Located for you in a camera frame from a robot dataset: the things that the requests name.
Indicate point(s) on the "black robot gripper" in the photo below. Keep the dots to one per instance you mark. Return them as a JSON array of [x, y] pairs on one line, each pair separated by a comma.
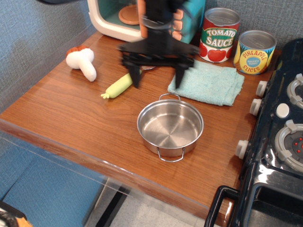
[[158, 49]]

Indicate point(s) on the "stainless steel pot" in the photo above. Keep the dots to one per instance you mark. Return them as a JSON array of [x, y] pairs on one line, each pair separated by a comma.
[[170, 127]]

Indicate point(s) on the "white plush mushroom toy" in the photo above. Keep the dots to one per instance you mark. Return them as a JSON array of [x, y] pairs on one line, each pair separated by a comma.
[[81, 58]]

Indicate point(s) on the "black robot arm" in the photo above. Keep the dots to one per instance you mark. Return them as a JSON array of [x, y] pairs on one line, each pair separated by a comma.
[[159, 15]]

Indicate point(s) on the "teal toy microwave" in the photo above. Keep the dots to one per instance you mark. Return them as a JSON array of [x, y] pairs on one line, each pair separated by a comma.
[[122, 19]]

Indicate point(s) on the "light teal folded cloth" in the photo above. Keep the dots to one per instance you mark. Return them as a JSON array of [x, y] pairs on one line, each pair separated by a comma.
[[209, 83]]

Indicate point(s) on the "tomato sauce can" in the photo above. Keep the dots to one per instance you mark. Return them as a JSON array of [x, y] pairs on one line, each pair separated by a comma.
[[220, 26]]

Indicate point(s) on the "pineapple slices can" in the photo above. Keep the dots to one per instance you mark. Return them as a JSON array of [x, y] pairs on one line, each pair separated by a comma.
[[254, 51]]

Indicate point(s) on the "black toy stove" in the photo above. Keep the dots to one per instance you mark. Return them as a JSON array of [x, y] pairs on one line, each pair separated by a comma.
[[271, 178]]

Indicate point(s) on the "orange object bottom corner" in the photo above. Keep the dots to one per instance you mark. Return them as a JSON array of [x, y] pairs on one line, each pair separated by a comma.
[[12, 217]]

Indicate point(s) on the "green handled metal spoon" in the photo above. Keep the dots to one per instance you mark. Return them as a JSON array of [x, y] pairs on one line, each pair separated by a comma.
[[118, 87]]

